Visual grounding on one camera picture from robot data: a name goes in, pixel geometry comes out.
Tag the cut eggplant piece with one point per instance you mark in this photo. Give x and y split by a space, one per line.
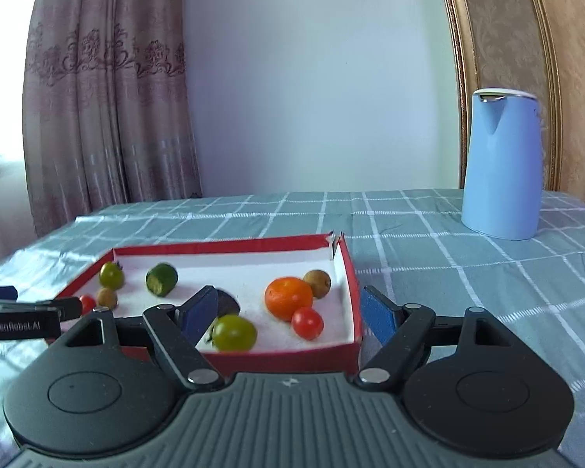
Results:
228 303

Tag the small green tomato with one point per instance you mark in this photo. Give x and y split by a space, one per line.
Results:
111 275

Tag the pink patterned curtain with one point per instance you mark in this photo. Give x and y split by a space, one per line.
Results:
102 107

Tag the red cherry tomato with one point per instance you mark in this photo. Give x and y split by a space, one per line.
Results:
87 303
307 322

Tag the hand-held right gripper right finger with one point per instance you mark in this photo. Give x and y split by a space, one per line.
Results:
375 314

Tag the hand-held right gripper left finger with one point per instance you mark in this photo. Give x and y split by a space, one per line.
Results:
200 314

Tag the gold wall frame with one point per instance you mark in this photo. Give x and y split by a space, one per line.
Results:
456 34

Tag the large green tomato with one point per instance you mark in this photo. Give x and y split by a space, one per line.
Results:
233 332

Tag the brown kiwi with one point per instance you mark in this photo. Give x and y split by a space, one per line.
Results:
318 282
107 297

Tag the green cucumber piece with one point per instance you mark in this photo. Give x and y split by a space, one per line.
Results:
161 279

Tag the orange mandarin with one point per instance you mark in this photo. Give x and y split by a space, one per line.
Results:
288 298

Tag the blue electric kettle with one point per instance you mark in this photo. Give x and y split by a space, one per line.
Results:
504 163

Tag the red cardboard box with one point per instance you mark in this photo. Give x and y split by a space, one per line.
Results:
282 360

